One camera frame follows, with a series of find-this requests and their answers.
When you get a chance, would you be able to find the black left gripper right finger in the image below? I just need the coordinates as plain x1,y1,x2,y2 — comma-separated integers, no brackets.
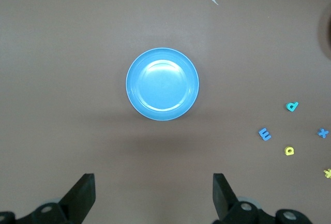
213,173,315,224

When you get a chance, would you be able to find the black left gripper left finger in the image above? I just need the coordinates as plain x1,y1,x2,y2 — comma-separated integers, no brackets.
0,173,97,224

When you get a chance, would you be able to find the blue foam letter m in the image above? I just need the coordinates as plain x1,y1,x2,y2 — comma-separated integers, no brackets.
258,127,272,142

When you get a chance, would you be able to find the teal foam letter p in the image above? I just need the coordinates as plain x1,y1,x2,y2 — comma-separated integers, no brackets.
285,101,299,113

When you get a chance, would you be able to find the blue plate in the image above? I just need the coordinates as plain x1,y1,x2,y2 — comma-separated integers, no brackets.
125,47,200,122

